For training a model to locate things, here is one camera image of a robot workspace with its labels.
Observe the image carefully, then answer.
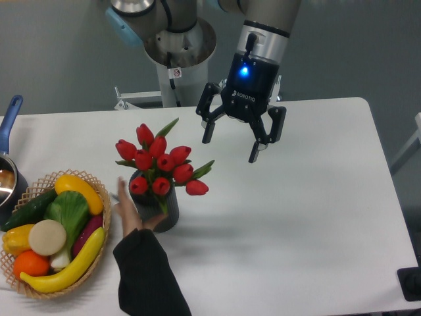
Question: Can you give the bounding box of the purple sweet potato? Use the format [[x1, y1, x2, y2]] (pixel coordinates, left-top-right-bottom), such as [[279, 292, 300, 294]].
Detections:
[[72, 215, 103, 258]]

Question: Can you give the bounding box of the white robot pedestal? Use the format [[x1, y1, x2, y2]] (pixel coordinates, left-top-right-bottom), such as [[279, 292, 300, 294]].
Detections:
[[113, 18, 283, 111]]

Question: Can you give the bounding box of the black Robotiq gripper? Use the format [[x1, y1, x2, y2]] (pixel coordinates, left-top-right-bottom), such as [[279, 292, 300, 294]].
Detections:
[[196, 54, 286, 163]]

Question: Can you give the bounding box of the round beige disc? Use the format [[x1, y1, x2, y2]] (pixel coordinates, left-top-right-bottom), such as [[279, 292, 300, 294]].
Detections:
[[28, 219, 66, 256]]

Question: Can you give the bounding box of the yellow banana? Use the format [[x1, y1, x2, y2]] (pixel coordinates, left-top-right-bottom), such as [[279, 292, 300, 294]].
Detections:
[[20, 227, 105, 294]]

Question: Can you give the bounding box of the black sleeved forearm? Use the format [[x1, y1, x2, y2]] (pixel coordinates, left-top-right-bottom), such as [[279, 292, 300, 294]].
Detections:
[[113, 229, 191, 315]]

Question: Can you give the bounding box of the person's hand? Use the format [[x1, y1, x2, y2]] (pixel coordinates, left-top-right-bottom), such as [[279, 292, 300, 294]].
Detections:
[[114, 177, 168, 238]]

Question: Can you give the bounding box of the white frame at right edge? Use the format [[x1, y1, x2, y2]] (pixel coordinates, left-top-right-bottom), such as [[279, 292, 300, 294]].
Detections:
[[389, 113, 420, 176]]

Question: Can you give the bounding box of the dark grey ribbed vase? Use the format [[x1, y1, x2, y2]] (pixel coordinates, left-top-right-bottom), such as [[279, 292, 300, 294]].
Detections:
[[130, 177, 179, 233]]

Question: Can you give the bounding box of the black device at table edge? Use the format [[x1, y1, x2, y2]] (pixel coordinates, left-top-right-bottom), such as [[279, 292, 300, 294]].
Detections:
[[397, 267, 420, 302]]

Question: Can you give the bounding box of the green bok choy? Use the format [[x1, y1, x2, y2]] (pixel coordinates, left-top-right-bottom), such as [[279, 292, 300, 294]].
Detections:
[[43, 191, 89, 272]]

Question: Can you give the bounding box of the red tulip bouquet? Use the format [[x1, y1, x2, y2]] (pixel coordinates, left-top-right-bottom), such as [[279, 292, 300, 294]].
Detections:
[[115, 118, 214, 214]]

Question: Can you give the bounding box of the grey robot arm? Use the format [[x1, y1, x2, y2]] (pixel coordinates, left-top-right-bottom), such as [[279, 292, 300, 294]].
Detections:
[[106, 1, 300, 163]]

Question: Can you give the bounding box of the woven wicker basket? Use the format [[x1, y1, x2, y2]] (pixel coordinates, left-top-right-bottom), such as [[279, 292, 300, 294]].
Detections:
[[1, 169, 111, 300]]

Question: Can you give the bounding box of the blue handled saucepan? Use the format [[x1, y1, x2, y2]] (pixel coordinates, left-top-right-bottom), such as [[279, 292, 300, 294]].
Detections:
[[1, 95, 28, 224]]

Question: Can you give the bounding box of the yellow squash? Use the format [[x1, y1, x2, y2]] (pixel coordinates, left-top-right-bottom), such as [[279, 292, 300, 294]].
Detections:
[[54, 174, 105, 216]]

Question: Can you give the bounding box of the orange fruit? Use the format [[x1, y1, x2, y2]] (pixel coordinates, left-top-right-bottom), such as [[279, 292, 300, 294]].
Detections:
[[13, 250, 50, 280]]

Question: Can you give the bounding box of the yellow bell pepper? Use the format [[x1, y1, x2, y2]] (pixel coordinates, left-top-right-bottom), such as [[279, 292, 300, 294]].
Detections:
[[2, 224, 34, 256]]

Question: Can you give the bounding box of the dark green cucumber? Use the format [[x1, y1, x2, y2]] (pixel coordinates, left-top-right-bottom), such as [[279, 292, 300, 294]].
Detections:
[[1, 190, 57, 232]]

